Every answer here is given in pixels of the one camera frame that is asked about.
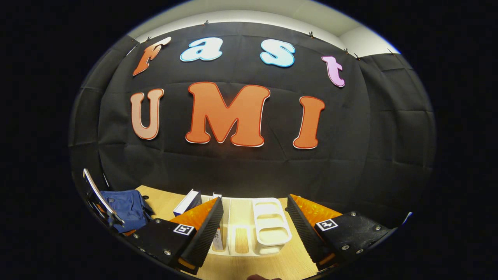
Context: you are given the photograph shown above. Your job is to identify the blue schoolbag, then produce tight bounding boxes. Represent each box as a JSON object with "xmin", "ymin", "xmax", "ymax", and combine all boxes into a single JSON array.
[{"xmin": 100, "ymin": 189, "xmax": 154, "ymax": 234}]

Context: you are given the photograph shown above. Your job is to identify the grey cover book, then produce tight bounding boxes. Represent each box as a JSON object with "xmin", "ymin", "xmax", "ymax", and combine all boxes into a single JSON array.
[{"xmin": 212, "ymin": 192, "xmax": 224, "ymax": 252}]

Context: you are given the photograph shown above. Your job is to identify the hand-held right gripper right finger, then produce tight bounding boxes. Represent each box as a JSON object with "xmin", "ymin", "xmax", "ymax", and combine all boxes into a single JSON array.
[{"xmin": 287, "ymin": 193, "xmax": 398, "ymax": 271}]

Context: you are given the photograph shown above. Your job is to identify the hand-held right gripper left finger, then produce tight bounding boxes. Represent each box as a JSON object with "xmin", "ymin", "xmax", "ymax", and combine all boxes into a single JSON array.
[{"xmin": 125, "ymin": 196, "xmax": 226, "ymax": 274}]

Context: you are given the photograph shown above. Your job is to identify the blue picture cover book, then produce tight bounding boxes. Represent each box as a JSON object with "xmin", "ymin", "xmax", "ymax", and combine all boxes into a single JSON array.
[{"xmin": 173, "ymin": 189, "xmax": 202, "ymax": 217}]

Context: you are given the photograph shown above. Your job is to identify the white plastic bookshelf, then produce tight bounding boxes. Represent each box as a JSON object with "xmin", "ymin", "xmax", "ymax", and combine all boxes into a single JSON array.
[{"xmin": 208, "ymin": 196, "xmax": 293, "ymax": 257}]

